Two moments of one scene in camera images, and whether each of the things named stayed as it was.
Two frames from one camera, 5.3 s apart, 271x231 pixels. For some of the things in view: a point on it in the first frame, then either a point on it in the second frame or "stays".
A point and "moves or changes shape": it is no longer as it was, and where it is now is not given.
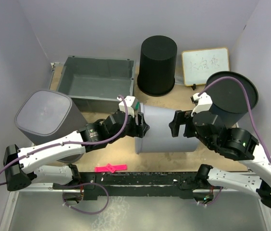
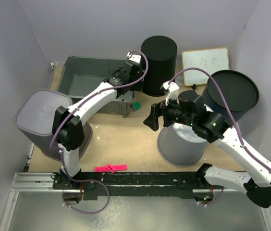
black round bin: (157, 65) stays
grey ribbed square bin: (44, 115) stays
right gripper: (181, 117) → (152, 120)
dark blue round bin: (227, 97) stays
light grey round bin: (158, 137) moves or changes shape
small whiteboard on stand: (199, 65) stays
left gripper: (138, 130) → (136, 87)
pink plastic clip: (110, 168) stays
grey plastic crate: (94, 83) stays
